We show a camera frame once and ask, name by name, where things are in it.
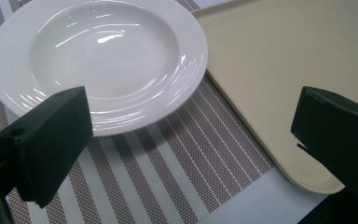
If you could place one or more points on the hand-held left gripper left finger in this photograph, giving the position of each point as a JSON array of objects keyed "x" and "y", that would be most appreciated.
[{"x": 48, "y": 140}]

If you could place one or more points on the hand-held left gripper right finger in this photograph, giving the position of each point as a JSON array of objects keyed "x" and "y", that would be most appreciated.
[{"x": 338, "y": 137}]

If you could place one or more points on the white deep plate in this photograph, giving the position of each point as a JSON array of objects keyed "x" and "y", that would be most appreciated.
[{"x": 105, "y": 56}]

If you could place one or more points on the beige plastic tray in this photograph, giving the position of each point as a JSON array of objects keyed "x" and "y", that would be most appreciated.
[{"x": 286, "y": 62}]

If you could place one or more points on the brown white striped placemat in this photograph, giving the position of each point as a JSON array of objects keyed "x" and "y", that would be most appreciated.
[{"x": 167, "y": 168}]

